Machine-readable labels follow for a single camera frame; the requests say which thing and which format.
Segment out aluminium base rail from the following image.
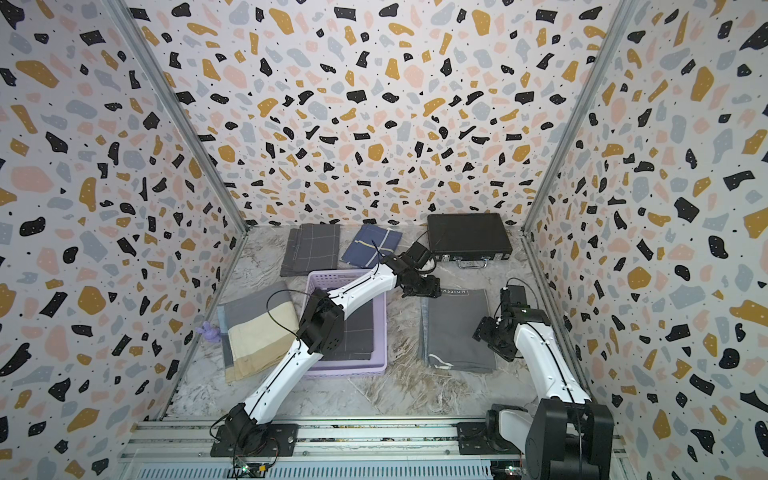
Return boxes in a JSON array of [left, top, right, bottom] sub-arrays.
[[116, 416, 525, 479]]

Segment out black briefcase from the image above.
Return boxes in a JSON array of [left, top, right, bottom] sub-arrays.
[[427, 213, 513, 262]]

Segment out plain grey pillowcase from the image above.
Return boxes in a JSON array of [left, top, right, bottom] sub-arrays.
[[421, 289, 496, 374]]

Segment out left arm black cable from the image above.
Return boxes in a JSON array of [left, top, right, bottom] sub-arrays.
[[263, 289, 328, 337]]

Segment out blue pillowcase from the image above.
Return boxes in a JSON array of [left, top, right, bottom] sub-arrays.
[[341, 224, 403, 269]]

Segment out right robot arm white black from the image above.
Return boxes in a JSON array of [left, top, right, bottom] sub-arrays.
[[473, 284, 614, 479]]

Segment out lilac plastic basket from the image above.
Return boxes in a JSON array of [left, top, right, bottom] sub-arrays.
[[307, 294, 388, 378]]

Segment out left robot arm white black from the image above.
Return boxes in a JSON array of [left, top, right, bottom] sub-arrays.
[[210, 241, 441, 459]]

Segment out beige grey pillowcase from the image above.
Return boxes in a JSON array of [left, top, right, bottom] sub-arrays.
[[217, 291, 298, 383]]

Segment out grey checked pillowcase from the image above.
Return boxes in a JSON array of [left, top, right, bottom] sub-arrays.
[[323, 301, 374, 361], [280, 224, 341, 277]]

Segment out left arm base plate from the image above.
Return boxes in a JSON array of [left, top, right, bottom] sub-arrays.
[[210, 423, 299, 458]]

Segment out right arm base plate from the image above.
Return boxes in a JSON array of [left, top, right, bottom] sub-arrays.
[[456, 422, 521, 456]]

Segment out small purple toy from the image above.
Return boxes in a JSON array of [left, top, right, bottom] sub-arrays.
[[196, 321, 221, 344]]

